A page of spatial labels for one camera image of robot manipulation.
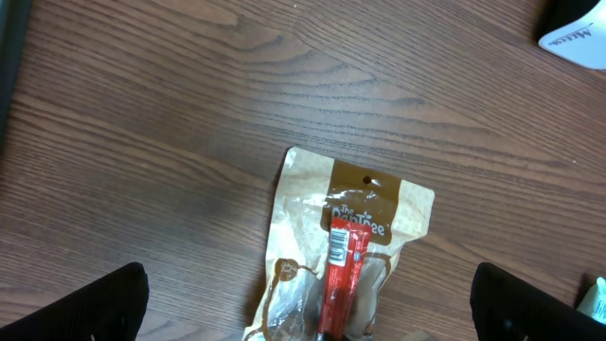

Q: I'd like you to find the beige snack pouch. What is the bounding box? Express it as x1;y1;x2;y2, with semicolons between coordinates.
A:
242;147;435;340

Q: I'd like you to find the teal wet wipes pack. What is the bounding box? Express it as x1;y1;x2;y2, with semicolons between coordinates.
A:
577;277;606;325

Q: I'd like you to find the white barcode scanner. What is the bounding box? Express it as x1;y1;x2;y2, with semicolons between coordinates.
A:
536;0;605;70

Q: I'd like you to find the red snack stick packet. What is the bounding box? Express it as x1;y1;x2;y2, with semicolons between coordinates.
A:
318;218;372;340

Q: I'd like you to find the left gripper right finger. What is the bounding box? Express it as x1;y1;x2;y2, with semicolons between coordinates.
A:
470;262;605;341

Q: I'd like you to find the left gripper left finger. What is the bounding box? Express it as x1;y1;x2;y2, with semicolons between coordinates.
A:
1;262;150;341

